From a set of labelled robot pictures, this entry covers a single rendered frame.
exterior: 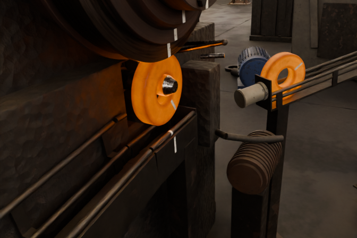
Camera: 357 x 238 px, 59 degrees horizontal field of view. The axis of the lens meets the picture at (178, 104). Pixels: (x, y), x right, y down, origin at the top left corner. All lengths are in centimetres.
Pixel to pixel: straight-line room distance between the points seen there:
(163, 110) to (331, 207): 117
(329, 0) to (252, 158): 246
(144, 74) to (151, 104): 6
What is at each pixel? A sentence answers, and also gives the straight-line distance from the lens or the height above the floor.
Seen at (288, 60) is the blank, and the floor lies 76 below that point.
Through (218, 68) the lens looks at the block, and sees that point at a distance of 87.
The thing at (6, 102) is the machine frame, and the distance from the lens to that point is 54.
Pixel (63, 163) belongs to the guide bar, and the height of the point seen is 75.
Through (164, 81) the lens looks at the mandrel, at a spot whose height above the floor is 84.
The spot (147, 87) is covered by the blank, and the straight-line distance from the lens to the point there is 61.
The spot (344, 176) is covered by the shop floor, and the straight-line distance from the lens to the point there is 191.
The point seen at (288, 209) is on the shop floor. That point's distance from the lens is 162.
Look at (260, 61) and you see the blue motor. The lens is 270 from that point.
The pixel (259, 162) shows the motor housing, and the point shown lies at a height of 52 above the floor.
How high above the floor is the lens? 105
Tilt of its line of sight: 23 degrees down
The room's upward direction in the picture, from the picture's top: 3 degrees counter-clockwise
